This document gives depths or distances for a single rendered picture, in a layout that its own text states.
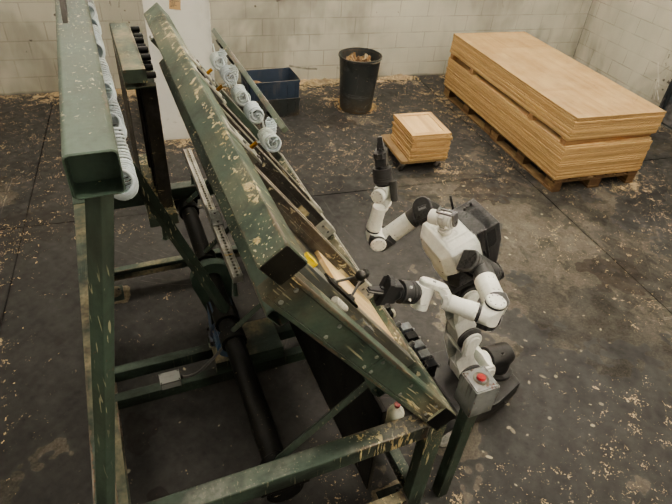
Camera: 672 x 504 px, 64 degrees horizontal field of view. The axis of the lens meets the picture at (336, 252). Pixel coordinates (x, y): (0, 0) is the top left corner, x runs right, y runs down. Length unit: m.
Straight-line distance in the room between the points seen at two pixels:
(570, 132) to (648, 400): 2.56
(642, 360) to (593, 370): 0.40
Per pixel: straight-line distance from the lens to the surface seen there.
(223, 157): 1.74
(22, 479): 3.36
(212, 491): 2.18
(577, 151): 5.64
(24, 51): 7.26
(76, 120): 1.24
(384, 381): 1.93
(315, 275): 1.78
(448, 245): 2.35
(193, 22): 5.60
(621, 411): 3.87
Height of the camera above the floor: 2.70
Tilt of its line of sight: 38 degrees down
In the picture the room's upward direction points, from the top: 5 degrees clockwise
